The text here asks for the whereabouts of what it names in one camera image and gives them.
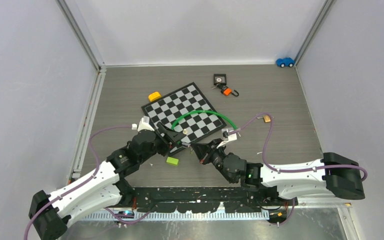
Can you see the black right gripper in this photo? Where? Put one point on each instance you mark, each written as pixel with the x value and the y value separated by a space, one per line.
pixel 205 152

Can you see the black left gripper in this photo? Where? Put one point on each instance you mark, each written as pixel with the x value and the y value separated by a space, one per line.
pixel 170 137

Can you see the silver cable lock keys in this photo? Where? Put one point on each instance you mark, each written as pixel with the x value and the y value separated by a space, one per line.
pixel 187 146

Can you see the green cable lock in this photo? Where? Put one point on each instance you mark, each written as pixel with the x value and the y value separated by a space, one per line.
pixel 212 131

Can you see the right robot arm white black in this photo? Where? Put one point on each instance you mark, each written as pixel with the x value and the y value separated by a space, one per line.
pixel 332 174

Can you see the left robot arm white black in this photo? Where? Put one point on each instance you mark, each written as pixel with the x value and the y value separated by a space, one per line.
pixel 52 214

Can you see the lime green block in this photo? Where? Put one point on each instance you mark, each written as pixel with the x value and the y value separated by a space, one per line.
pixel 172 161

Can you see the black white chessboard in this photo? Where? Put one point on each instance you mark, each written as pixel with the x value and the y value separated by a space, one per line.
pixel 179 102

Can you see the yellow toy block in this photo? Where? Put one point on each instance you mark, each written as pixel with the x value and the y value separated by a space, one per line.
pixel 154 96

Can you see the orange black padlock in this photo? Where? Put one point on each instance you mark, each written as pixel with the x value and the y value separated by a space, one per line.
pixel 226 91

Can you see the brass padlock with steel shackle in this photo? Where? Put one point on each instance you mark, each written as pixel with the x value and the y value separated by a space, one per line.
pixel 267 118

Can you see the blue toy car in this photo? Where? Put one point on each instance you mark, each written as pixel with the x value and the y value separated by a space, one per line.
pixel 285 62

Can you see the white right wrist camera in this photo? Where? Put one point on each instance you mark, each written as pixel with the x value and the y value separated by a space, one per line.
pixel 228 136

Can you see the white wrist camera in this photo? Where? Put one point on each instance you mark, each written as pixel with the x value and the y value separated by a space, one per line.
pixel 144 124
pixel 228 136

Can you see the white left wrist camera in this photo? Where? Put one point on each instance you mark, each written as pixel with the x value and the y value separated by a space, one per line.
pixel 144 124

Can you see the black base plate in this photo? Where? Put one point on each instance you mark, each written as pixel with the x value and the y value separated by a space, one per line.
pixel 203 200

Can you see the aluminium frame rail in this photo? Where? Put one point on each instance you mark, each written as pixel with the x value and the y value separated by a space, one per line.
pixel 77 206

